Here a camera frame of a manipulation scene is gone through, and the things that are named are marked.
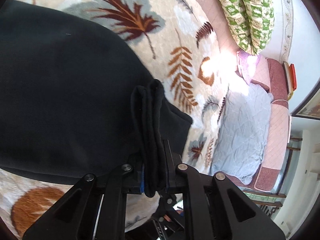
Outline black pants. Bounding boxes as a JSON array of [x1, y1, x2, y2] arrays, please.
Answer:
[[1, 0, 192, 197]]

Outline pink quilted bed sheet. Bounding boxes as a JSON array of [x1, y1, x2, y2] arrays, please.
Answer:
[[196, 0, 294, 192]]

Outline light blue quilted pillow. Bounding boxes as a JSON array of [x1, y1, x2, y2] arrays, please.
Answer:
[[210, 83, 271, 185]]

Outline purple folded cloth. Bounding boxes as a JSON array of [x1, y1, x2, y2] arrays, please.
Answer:
[[236, 49, 260, 85]]

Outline leaf pattern fleece blanket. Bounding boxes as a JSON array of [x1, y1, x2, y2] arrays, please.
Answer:
[[1, 0, 227, 239]]

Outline green white patterned quilt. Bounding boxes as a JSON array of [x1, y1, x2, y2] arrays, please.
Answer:
[[219, 0, 274, 56]]

